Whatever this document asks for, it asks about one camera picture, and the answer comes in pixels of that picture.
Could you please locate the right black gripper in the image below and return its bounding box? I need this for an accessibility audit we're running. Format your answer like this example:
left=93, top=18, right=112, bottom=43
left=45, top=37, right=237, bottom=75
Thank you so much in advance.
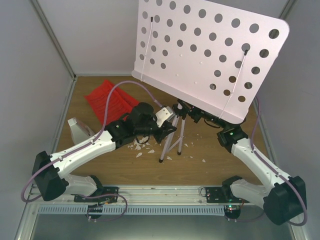
left=177, top=95, right=228, bottom=130

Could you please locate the red sheet music paper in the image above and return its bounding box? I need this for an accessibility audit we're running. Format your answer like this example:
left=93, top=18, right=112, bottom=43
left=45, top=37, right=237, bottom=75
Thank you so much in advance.
left=115, top=87, right=140, bottom=113

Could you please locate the white tripod music stand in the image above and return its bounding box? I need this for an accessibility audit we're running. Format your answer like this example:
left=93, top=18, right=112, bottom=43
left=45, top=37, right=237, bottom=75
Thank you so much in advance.
left=131, top=0, right=291, bottom=164

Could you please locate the white metronome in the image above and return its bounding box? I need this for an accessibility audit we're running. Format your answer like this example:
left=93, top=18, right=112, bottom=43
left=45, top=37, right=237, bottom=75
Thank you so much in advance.
left=67, top=117, right=95, bottom=145

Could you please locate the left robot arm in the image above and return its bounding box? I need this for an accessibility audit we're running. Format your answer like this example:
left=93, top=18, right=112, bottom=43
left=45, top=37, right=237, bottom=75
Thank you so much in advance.
left=32, top=102, right=176, bottom=202

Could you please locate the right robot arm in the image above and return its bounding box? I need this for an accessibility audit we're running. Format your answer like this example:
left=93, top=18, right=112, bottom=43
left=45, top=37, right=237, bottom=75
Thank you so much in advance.
left=177, top=100, right=308, bottom=227

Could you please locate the white debris pile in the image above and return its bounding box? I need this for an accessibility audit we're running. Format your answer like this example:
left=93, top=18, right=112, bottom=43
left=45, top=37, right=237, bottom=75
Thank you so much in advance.
left=127, top=137, right=156, bottom=158

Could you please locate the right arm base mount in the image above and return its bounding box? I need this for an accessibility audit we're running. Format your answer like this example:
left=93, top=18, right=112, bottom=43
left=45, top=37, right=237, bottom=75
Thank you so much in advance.
left=199, top=185, right=235, bottom=203

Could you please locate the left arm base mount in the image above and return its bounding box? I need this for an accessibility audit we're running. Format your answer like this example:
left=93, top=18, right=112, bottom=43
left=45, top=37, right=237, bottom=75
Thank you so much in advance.
left=73, top=186, right=119, bottom=204

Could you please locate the slotted cable duct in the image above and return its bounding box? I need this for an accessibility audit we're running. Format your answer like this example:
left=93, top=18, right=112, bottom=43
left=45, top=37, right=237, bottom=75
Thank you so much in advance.
left=38, top=204, right=225, bottom=216

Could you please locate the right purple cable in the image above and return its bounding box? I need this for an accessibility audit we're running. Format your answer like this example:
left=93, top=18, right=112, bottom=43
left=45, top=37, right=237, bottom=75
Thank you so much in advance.
left=249, top=96, right=308, bottom=226

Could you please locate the aluminium rail frame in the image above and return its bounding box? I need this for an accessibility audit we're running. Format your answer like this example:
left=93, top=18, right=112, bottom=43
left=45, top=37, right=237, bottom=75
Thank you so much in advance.
left=16, top=185, right=297, bottom=240

